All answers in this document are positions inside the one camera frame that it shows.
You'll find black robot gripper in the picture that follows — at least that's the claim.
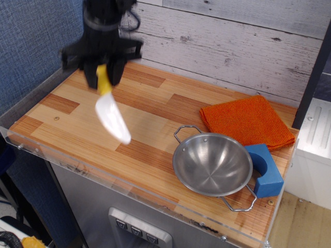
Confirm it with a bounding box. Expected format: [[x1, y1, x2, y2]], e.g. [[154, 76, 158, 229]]
[[60, 1, 143, 89]]

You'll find yellow handled white toy knife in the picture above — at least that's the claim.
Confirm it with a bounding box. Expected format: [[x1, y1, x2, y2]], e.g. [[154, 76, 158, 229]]
[[95, 64, 131, 145]]

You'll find stainless toy cabinet front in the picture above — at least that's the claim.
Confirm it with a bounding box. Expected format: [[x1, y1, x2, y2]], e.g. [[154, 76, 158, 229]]
[[51, 163, 234, 247]]

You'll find orange folded cloth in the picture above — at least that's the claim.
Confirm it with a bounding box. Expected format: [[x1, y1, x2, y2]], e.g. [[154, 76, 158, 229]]
[[200, 96, 295, 150]]

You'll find grey button control panel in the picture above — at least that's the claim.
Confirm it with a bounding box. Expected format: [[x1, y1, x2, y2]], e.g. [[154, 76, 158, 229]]
[[108, 207, 173, 248]]

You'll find yellow black object bottom left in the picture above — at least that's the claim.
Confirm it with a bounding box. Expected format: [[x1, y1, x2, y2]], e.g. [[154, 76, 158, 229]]
[[1, 231, 47, 248]]

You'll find blue wooden arch block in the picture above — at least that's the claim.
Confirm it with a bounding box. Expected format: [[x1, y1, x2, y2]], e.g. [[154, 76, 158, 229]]
[[245, 144, 284, 198]]

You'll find white grooved side unit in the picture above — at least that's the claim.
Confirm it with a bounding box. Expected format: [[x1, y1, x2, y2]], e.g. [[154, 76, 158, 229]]
[[285, 98, 330, 209]]

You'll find clear acrylic guard rail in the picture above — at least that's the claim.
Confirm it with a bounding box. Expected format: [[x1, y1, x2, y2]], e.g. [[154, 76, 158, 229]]
[[0, 69, 300, 248]]

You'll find stainless steel two-handled bowl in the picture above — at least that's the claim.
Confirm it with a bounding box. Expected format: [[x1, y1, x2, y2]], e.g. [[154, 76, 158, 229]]
[[172, 130, 254, 212]]

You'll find dark grey right post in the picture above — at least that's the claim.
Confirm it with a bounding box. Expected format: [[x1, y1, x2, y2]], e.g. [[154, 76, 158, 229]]
[[292, 23, 330, 129]]

